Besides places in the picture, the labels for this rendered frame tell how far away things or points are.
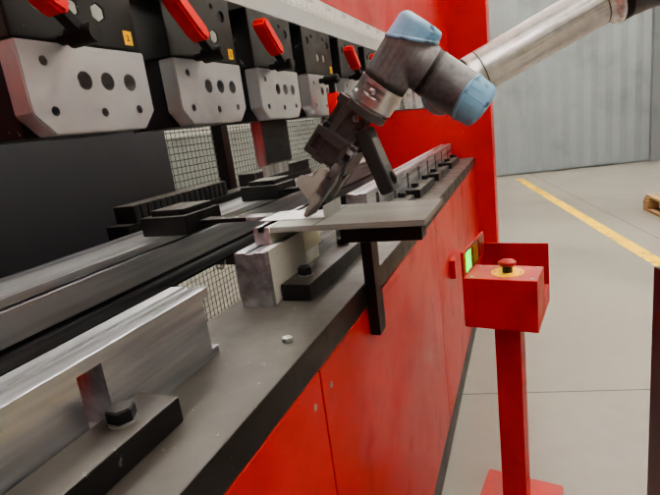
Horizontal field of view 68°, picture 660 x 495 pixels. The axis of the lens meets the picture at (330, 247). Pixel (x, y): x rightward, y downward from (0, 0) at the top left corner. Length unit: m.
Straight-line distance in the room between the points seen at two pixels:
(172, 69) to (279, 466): 0.48
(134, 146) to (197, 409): 0.91
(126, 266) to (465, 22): 2.44
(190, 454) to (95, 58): 0.38
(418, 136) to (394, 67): 2.23
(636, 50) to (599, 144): 1.41
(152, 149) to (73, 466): 1.04
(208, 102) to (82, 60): 0.20
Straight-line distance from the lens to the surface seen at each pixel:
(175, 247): 1.03
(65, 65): 0.52
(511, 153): 8.57
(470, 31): 2.99
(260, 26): 0.79
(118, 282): 0.92
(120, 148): 1.33
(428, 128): 3.00
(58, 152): 1.21
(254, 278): 0.82
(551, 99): 8.67
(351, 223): 0.78
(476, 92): 0.81
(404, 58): 0.80
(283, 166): 0.94
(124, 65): 0.58
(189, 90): 0.65
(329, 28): 1.16
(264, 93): 0.82
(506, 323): 1.18
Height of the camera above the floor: 1.15
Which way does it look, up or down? 14 degrees down
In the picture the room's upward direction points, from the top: 8 degrees counter-clockwise
